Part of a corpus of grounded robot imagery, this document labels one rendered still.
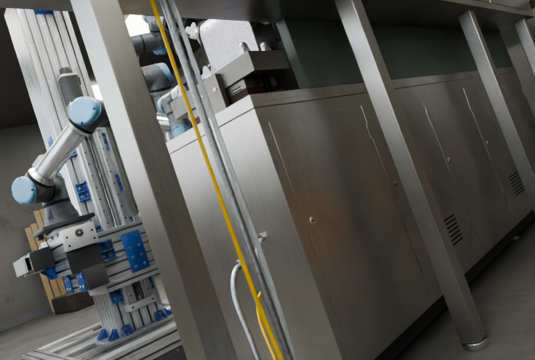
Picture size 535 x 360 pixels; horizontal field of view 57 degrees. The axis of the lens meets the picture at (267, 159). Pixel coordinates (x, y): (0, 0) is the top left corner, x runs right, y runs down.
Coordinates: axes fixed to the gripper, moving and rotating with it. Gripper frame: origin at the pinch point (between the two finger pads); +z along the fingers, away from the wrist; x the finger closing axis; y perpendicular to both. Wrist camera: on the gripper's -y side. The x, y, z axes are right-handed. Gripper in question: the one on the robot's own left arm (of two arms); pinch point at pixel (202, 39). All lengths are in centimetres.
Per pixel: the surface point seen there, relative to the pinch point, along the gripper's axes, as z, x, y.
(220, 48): 15.7, -5.5, 0.7
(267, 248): 72, -31, -41
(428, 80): 56, 84, -3
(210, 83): 35.4, -27.2, -4.7
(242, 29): 24.4, -5.5, 9.2
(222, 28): 15.0, -5.5, 7.5
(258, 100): 56, -29, -3
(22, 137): -751, 267, -371
